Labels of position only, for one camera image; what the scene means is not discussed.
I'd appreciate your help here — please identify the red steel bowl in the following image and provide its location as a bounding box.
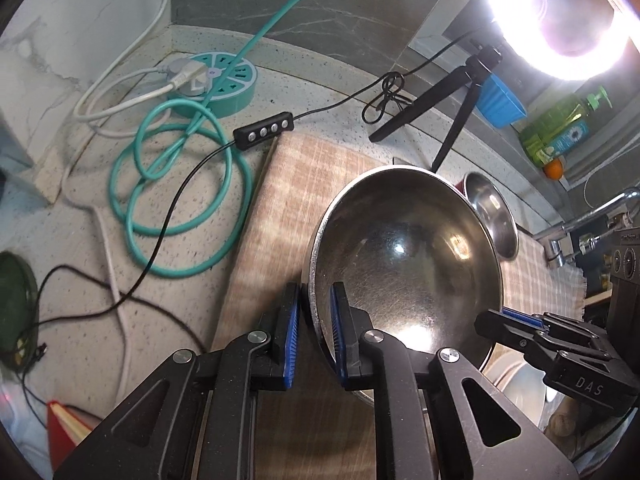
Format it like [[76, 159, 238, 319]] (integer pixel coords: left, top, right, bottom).
[[460, 171, 519, 262]]

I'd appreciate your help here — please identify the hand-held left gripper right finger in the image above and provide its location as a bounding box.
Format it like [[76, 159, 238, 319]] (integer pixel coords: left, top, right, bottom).
[[331, 281, 581, 480]]

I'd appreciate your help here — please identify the white ring light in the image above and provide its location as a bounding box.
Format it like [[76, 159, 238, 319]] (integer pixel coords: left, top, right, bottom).
[[480, 0, 640, 81]]

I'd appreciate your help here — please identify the blue ribbed cup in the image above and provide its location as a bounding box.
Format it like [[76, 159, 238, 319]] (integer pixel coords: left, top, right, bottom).
[[475, 72, 527, 131]]

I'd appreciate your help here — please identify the white power cable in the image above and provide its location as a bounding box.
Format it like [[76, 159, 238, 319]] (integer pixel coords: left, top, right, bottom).
[[74, 0, 208, 136]]

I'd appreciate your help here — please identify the chrome kitchen faucet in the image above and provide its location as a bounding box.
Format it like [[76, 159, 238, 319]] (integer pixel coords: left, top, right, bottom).
[[531, 187, 640, 268]]

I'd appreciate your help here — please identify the teal power cable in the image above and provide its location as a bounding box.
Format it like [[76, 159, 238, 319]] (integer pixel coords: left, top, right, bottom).
[[109, 0, 341, 279]]

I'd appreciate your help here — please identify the plain white bowl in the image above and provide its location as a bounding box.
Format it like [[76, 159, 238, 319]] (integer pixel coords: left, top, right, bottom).
[[517, 362, 561, 413]]

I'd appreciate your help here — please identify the black ring light cable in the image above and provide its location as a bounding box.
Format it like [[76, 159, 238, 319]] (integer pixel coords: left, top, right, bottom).
[[37, 27, 493, 326]]

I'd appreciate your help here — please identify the large steel bowl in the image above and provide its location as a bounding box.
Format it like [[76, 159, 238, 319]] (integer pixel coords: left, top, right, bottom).
[[301, 165, 505, 406]]

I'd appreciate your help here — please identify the glass pot lid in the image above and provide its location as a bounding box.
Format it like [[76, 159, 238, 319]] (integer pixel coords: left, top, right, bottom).
[[0, 251, 40, 368]]

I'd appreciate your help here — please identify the green dish soap bottle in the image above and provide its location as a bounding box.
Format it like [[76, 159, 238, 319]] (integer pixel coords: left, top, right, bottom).
[[519, 86, 613, 168]]

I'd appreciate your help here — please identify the thin white cable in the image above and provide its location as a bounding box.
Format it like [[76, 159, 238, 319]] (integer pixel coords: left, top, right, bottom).
[[65, 192, 132, 398]]

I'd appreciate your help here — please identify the black mini tripod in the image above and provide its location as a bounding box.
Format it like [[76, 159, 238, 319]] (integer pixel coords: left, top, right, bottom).
[[369, 45, 503, 173]]

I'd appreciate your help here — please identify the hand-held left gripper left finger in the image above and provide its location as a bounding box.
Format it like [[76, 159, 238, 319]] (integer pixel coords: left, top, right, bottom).
[[52, 282, 301, 480]]

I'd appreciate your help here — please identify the beige checked cloth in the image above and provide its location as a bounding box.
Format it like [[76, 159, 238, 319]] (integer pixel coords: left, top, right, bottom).
[[210, 135, 586, 480]]

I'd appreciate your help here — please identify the round teal power strip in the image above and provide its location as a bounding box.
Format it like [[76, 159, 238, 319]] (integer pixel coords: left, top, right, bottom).
[[167, 51, 257, 116]]

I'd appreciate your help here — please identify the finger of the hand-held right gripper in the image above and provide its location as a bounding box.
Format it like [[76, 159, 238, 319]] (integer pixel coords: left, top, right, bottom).
[[474, 308, 608, 361]]

